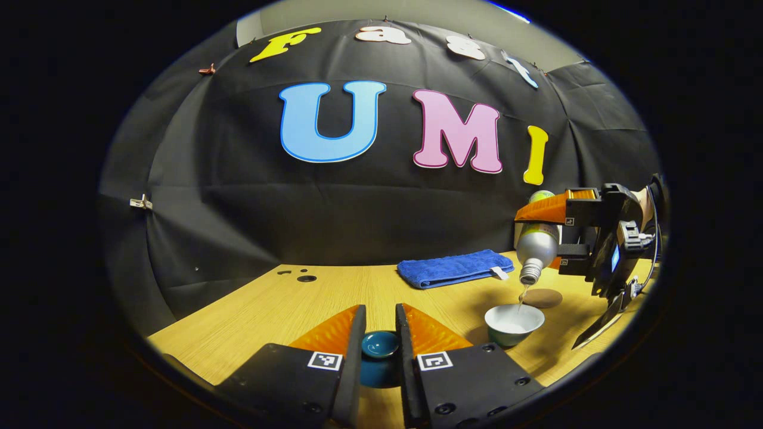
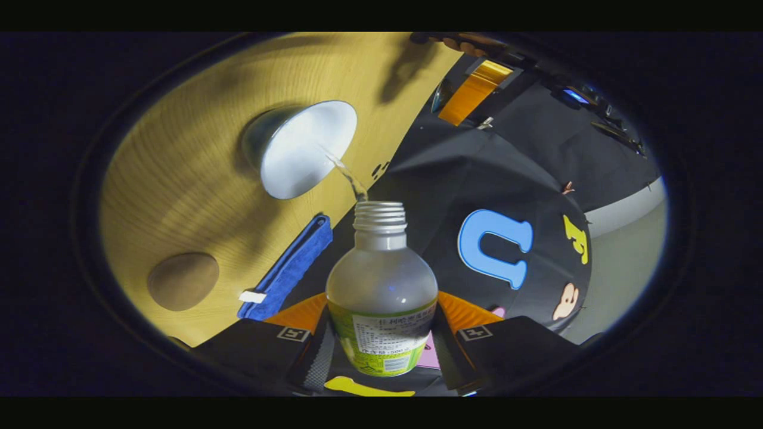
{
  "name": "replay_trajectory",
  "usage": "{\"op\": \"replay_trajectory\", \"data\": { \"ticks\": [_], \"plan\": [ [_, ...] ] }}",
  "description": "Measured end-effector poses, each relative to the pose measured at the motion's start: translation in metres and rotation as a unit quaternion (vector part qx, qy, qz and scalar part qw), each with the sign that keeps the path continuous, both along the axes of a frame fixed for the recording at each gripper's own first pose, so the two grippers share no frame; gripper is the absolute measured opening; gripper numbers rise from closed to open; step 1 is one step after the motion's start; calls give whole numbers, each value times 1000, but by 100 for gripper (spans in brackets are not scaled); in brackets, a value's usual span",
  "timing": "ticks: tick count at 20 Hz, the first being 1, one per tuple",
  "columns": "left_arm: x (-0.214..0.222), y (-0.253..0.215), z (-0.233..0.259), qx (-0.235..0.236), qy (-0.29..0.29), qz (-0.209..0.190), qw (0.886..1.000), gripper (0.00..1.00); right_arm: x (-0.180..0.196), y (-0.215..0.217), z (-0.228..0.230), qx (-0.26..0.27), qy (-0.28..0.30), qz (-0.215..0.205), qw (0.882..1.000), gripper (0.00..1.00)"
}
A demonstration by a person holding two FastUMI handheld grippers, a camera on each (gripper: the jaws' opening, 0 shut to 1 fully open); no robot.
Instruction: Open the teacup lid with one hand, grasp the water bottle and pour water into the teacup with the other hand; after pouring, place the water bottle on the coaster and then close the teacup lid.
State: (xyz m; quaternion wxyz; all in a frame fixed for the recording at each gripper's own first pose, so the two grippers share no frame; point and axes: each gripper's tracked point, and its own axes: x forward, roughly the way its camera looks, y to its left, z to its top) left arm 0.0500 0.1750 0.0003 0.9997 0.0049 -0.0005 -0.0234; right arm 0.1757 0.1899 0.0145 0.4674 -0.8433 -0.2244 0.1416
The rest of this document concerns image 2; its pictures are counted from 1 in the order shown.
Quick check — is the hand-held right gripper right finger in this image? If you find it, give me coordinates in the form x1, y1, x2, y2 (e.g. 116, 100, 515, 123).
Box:
432, 291, 582, 394

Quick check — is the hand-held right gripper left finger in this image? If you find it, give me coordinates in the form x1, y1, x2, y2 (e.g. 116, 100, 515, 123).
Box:
191, 292, 334, 394

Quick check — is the silver green-label water bottle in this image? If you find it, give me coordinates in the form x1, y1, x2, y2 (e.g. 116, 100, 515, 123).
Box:
325, 201, 439, 377

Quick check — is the round brown coaster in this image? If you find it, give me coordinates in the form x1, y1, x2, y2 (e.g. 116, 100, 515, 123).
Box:
147, 252, 220, 312

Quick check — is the white teacup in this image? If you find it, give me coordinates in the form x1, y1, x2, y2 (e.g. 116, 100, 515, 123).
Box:
241, 100, 358, 200

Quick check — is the poured water stream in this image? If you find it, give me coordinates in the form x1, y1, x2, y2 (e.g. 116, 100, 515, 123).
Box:
316, 143, 369, 202

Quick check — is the black backdrop cloth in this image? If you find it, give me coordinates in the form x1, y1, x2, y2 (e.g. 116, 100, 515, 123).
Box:
280, 54, 662, 397

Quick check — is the folded blue towel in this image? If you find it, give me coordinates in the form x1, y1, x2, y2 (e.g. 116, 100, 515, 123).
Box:
237, 214, 333, 321

